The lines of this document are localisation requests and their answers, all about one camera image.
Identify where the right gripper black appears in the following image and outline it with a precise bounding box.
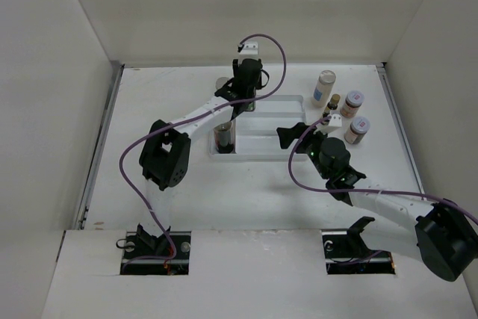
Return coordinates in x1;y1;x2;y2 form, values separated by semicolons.
277;122;334;180

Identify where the glass bottle black cap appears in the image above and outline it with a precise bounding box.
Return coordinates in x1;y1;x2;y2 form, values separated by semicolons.
214;122;235;154

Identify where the yellow cap sauce bottle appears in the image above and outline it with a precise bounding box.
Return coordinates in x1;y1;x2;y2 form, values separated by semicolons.
245;88;257;112

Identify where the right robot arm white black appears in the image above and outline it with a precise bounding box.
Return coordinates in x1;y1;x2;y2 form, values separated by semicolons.
276;122;477;282

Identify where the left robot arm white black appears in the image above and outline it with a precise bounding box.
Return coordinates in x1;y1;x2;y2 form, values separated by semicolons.
131;58;265;258

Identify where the white powder jar silver lid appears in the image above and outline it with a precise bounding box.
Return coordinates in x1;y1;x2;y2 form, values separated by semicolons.
215;77;231;91

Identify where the white divided organizer tray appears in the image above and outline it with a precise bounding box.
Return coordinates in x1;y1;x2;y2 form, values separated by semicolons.
208;95;306;162

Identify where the small yellow label bottle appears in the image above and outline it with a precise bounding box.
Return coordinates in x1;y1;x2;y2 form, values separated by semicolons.
322;93;341;118

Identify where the tall white spice jar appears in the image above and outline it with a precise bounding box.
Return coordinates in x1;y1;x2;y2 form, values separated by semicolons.
312;70;336;108

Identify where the brown jar white lid front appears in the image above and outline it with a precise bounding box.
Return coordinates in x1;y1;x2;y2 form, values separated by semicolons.
344;117;370;145

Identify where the brown jar white lid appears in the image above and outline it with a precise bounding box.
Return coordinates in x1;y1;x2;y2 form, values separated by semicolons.
340;90;364;119
344;117;370;145

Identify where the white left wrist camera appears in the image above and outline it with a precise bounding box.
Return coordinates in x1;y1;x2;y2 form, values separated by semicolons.
238;41;259;63

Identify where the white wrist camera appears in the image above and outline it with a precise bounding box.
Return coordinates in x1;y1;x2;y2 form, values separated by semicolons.
317;114;342;134
238;41;259;63

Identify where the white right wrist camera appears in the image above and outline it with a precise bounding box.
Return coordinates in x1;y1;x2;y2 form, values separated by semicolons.
317;114;342;134

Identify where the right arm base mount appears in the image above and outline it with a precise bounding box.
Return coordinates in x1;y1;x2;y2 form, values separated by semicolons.
322;230;395;275

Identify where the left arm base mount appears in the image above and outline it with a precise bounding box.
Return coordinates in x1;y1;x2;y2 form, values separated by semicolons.
115;225;192;276

